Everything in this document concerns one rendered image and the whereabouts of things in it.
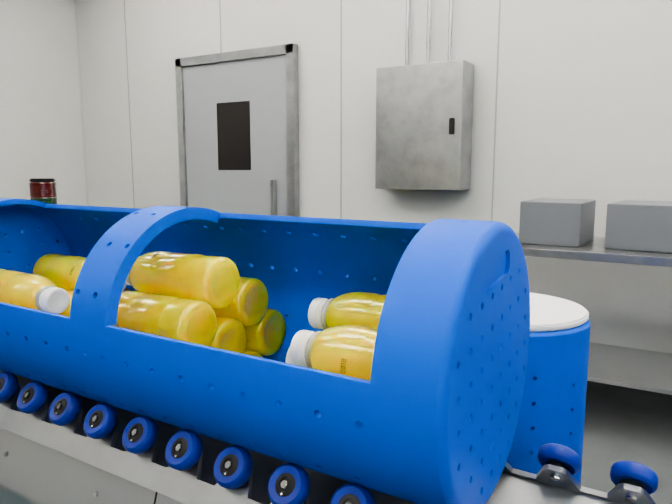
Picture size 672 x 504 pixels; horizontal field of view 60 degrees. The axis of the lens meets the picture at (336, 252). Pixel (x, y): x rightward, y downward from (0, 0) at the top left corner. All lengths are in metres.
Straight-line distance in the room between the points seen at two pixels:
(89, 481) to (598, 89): 3.48
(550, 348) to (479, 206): 3.02
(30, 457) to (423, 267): 0.65
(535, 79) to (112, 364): 3.48
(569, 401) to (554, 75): 3.02
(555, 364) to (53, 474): 0.76
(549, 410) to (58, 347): 0.74
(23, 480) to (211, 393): 0.42
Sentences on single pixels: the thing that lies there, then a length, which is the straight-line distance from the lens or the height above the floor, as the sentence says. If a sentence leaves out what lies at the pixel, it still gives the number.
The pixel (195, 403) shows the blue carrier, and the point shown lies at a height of 1.04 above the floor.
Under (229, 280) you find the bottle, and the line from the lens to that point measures 0.77.
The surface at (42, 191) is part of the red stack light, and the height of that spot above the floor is 1.23.
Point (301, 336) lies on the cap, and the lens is 0.62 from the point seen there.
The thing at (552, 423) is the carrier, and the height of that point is 0.87.
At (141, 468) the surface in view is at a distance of 0.78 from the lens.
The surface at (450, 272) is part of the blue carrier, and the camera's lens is 0.49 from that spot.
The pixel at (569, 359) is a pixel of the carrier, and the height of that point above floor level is 0.98.
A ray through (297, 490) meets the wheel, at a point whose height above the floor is 0.97.
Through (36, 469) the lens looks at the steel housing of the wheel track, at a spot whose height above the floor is 0.88.
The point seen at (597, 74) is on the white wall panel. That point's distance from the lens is 3.87.
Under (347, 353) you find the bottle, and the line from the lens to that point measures 0.57.
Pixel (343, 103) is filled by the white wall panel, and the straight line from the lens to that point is 4.42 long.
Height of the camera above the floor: 1.28
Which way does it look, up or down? 8 degrees down
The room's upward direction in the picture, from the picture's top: straight up
